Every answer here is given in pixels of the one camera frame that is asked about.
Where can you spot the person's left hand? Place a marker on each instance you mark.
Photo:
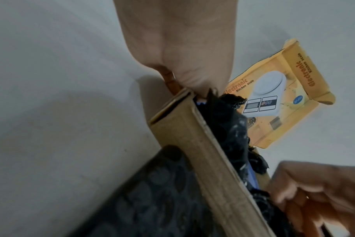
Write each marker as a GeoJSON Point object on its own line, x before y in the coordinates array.
{"type": "Point", "coordinates": [171, 41]}

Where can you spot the black bubble wrap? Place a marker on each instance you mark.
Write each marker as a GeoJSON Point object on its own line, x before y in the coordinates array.
{"type": "Point", "coordinates": [230, 129]}

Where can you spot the black bubble wrap mailer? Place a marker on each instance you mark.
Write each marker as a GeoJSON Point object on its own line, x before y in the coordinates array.
{"type": "Point", "coordinates": [154, 199]}

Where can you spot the yellow kitchen scale box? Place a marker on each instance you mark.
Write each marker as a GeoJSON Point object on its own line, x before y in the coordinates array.
{"type": "Point", "coordinates": [288, 111]}

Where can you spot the person's right hand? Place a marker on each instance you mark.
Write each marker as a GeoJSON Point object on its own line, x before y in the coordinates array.
{"type": "Point", "coordinates": [326, 185]}

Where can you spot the brown cardboard box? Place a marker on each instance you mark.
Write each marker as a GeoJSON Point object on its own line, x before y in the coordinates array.
{"type": "Point", "coordinates": [212, 162]}

